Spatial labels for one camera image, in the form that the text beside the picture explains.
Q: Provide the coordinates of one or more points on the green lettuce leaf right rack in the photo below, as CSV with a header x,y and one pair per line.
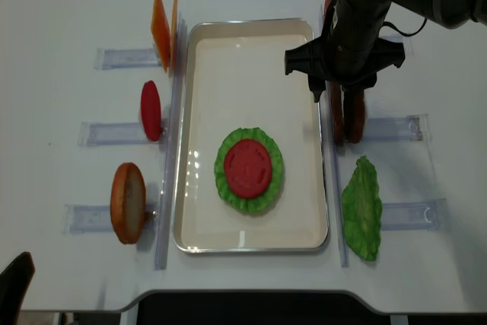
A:
x,y
362,210

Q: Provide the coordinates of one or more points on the clear right front bar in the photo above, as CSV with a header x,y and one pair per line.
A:
x,y
343,251

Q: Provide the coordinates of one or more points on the red tomato slice on tray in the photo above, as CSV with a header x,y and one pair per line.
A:
x,y
248,168

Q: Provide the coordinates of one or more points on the white metal tray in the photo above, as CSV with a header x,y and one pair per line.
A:
x,y
235,78

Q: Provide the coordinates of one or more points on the brown meat patty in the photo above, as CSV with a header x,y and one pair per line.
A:
x,y
358,116
335,95

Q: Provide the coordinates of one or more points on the clear rail bread left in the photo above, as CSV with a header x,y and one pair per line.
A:
x,y
80,219

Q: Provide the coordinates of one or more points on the clear rail tomato left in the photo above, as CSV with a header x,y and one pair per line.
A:
x,y
104,134

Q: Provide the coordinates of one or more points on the green lettuce on tray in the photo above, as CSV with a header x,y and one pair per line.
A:
x,y
260,203

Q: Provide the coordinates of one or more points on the orange cheese slice inner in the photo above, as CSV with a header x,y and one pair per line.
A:
x,y
173,37

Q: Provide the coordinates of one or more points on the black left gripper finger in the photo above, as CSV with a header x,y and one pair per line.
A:
x,y
317,86

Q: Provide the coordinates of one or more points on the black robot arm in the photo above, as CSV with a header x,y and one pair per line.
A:
x,y
447,13

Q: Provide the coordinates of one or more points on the clear rail lettuce right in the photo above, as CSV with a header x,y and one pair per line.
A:
x,y
412,216

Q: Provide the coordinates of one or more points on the clear bar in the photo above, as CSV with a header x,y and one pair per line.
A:
x,y
172,149
343,251

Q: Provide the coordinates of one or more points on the black chair back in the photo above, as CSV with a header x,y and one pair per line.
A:
x,y
15,280

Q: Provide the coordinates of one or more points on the clear rail bread right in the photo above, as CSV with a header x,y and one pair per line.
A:
x,y
405,41

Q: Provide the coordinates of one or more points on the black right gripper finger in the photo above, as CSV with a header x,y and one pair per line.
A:
x,y
349,114

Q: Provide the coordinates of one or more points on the red tomato slice left rack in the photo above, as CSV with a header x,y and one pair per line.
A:
x,y
150,109

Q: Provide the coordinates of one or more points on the orange cheese slice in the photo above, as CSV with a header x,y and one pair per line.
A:
x,y
161,33
173,37

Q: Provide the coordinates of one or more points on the clear rail patty right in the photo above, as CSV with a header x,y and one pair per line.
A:
x,y
411,128

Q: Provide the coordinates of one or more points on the bread slice left rack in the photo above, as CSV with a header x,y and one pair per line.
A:
x,y
128,203

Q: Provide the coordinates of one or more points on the clear left front bar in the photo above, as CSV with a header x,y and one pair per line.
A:
x,y
172,149

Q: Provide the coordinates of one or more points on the orange cheese slice outer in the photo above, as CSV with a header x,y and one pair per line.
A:
x,y
161,33

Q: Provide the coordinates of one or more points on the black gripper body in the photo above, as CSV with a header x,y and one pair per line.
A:
x,y
349,51

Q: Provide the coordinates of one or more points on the clear rail bread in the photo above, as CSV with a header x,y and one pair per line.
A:
x,y
80,219
405,41

